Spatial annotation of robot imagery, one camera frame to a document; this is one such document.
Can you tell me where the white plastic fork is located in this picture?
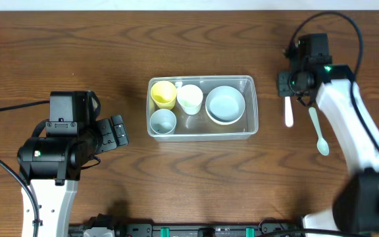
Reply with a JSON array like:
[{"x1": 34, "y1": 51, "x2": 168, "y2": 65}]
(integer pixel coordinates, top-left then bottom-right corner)
[{"x1": 284, "y1": 97, "x2": 294, "y2": 128}]

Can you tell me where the grey plastic cup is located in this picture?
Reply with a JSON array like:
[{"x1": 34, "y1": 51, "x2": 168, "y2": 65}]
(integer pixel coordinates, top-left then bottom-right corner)
[{"x1": 149, "y1": 109, "x2": 177, "y2": 135}]

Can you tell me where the pale green plastic spoon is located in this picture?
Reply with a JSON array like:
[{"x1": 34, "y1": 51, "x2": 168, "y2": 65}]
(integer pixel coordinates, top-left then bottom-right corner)
[{"x1": 309, "y1": 107, "x2": 330, "y2": 156}]

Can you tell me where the white plastic bowl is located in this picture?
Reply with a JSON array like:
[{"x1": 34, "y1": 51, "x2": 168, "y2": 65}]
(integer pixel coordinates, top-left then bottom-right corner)
[{"x1": 205, "y1": 86, "x2": 245, "y2": 115}]

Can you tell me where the cream plastic cup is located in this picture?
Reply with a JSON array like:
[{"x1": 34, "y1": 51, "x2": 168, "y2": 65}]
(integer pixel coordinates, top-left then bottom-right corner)
[{"x1": 177, "y1": 84, "x2": 203, "y2": 115}]

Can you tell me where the yellow plastic bowl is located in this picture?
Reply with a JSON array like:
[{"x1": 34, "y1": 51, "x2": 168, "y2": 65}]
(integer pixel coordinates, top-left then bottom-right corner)
[{"x1": 207, "y1": 112, "x2": 242, "y2": 126}]

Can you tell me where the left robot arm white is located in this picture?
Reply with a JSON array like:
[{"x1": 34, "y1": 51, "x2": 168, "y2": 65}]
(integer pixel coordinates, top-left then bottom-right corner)
[{"x1": 18, "y1": 115, "x2": 129, "y2": 236}]

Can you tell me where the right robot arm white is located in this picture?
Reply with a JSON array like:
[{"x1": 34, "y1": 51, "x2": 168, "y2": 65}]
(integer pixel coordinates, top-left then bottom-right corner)
[{"x1": 277, "y1": 65, "x2": 379, "y2": 235}]

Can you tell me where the clear plastic container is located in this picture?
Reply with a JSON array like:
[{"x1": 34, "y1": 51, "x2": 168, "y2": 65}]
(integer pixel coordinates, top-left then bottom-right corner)
[{"x1": 147, "y1": 75, "x2": 259, "y2": 142}]

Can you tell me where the yellow plastic cup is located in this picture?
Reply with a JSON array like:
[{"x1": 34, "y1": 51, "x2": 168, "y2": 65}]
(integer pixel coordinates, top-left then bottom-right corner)
[{"x1": 150, "y1": 81, "x2": 177, "y2": 110}]

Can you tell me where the black mounting rail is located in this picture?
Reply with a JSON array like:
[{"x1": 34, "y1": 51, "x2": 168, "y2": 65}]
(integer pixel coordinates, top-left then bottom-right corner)
[{"x1": 68, "y1": 223, "x2": 304, "y2": 237}]

